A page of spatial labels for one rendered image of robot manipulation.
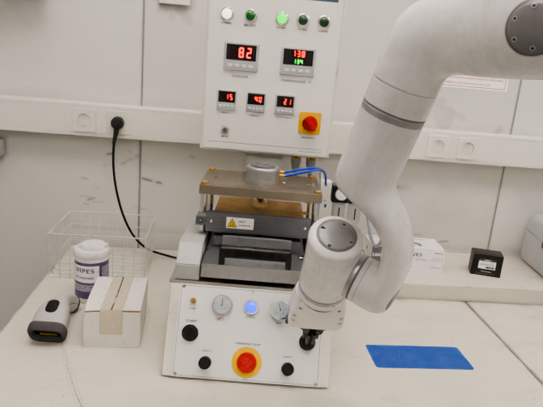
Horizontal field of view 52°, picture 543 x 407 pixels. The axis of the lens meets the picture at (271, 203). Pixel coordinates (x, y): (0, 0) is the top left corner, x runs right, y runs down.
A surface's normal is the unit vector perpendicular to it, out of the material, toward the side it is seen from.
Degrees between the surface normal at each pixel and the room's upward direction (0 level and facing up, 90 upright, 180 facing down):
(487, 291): 90
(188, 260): 41
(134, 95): 90
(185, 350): 65
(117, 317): 88
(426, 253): 87
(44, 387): 0
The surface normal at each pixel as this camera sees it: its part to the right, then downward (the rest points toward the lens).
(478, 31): -0.99, 0.03
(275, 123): 0.00, 0.25
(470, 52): -0.96, 0.27
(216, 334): 0.04, -0.17
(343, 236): 0.10, -0.63
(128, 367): 0.08, -0.96
